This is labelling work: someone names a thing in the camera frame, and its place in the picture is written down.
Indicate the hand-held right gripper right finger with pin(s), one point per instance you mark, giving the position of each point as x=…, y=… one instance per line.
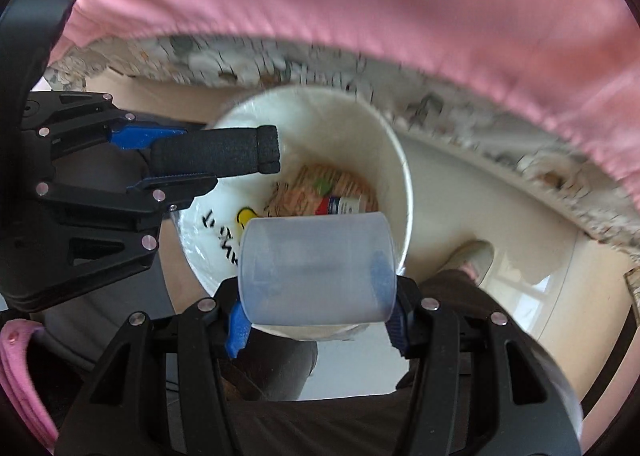
x=397, y=326

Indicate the floral bed skirt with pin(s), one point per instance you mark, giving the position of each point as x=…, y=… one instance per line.
x=450, y=106

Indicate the pink floral bedsheet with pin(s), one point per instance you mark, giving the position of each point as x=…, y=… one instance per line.
x=350, y=1

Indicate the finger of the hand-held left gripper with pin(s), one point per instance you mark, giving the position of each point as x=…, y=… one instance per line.
x=165, y=181
x=135, y=136

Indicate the white paper bucket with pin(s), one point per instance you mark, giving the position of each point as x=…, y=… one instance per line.
x=325, y=136

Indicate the person's shoe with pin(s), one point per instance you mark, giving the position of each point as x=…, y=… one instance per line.
x=467, y=258

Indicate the black foam cylinder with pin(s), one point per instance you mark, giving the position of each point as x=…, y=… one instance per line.
x=215, y=151

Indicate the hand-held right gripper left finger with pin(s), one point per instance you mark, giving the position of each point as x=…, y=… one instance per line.
x=237, y=331

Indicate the pink garment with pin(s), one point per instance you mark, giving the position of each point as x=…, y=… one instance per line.
x=20, y=371

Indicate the person's right leg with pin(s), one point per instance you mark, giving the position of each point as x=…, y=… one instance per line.
x=325, y=426

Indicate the translucent plastic cup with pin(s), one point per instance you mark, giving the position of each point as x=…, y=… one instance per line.
x=310, y=271

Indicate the printed snack wrapper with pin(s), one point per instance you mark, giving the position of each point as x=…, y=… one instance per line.
x=300, y=191

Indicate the dark wooden frame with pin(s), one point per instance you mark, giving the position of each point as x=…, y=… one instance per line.
x=614, y=351

